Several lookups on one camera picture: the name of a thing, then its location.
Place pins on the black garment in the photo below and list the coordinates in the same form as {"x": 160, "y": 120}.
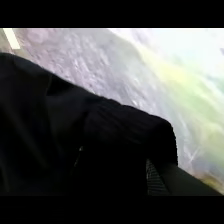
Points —
{"x": 66, "y": 140}

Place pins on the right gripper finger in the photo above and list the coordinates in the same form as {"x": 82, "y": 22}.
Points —
{"x": 180, "y": 183}

